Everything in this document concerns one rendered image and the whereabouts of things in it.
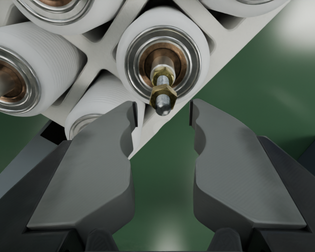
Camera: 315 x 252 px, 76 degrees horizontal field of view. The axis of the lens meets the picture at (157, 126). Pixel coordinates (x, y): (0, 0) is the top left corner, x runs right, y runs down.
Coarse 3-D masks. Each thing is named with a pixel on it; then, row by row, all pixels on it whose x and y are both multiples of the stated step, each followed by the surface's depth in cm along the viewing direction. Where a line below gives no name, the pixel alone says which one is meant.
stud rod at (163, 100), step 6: (162, 78) 16; (156, 84) 16; (168, 84) 16; (162, 96) 13; (168, 96) 13; (156, 102) 13; (162, 102) 12; (168, 102) 13; (156, 108) 12; (162, 108) 12; (168, 108) 12; (162, 114) 13
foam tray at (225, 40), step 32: (0, 0) 23; (128, 0) 23; (160, 0) 32; (192, 0) 23; (288, 0) 23; (96, 32) 29; (224, 32) 25; (256, 32) 25; (96, 64) 27; (224, 64) 27; (64, 96) 34; (192, 96) 30
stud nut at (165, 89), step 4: (160, 84) 14; (164, 84) 14; (152, 88) 14; (156, 88) 13; (160, 88) 13; (164, 88) 13; (168, 88) 13; (152, 92) 13; (156, 92) 13; (160, 92) 13; (164, 92) 13; (168, 92) 13; (172, 92) 13; (152, 96) 13; (156, 96) 13; (172, 96) 13; (176, 96) 14; (152, 100) 14; (172, 100) 14; (152, 104) 14; (172, 104) 14; (172, 108) 14
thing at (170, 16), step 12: (144, 12) 24; (156, 12) 18; (168, 12) 18; (180, 12) 22; (132, 24) 19; (144, 24) 18; (156, 24) 18; (168, 24) 18; (180, 24) 18; (192, 24) 18; (132, 36) 19; (192, 36) 18; (204, 36) 19; (120, 48) 19; (204, 48) 19; (120, 60) 20; (204, 60) 20; (120, 72) 21; (204, 72) 20
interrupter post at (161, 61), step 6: (156, 60) 19; (162, 60) 18; (168, 60) 18; (156, 66) 17; (162, 66) 17; (168, 66) 17; (150, 72) 18; (174, 72) 17; (150, 78) 18; (174, 78) 18
